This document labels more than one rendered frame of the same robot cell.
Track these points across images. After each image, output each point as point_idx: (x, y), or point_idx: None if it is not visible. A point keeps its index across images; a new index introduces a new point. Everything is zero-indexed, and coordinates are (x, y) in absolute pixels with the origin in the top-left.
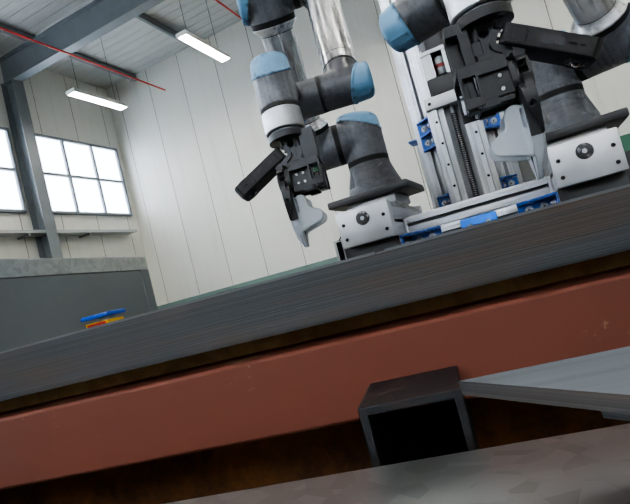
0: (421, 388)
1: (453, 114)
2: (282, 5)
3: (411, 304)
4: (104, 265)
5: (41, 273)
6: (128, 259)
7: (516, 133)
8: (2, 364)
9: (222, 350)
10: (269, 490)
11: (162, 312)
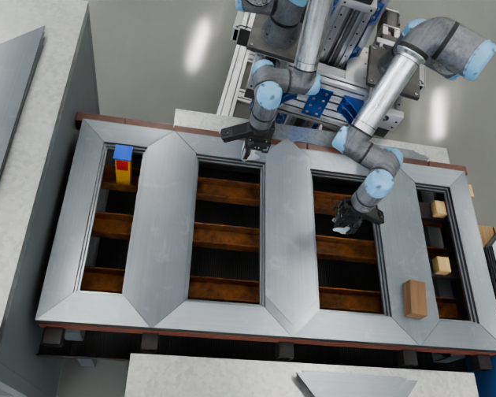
0: (288, 353)
1: (353, 12)
2: None
3: None
4: (78, 46)
5: (64, 99)
6: (83, 20)
7: (342, 229)
8: (207, 332)
9: None
10: (263, 362)
11: (248, 334)
